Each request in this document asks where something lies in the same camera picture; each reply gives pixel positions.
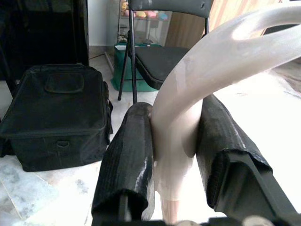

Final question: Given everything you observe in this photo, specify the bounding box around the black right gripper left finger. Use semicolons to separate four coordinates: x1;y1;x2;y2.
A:
91;101;156;222

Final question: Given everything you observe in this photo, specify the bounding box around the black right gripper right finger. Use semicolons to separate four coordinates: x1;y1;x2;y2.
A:
196;93;298;222

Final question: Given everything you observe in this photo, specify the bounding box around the beige long-handled dustpan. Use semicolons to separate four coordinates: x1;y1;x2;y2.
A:
150;0;301;226

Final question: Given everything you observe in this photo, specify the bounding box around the green fabric bag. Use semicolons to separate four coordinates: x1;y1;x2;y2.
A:
110;42;161;92

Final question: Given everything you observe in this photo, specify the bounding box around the black fabric box bag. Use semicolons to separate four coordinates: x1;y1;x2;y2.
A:
0;64;114;172

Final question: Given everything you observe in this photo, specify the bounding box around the black folding chair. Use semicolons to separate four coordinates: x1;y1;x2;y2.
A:
117;0;214;104

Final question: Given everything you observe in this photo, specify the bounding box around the brown wooden cabinet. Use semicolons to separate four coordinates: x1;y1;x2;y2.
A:
166;0;238;49

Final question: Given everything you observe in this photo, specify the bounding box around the glass shelf rack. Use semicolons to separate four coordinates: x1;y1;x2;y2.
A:
117;10;173;46

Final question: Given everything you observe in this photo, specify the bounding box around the pink plush toy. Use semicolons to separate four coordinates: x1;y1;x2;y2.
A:
138;9;158;19

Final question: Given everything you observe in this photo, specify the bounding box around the tall black cabinet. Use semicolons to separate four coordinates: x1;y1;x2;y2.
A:
0;0;90;81

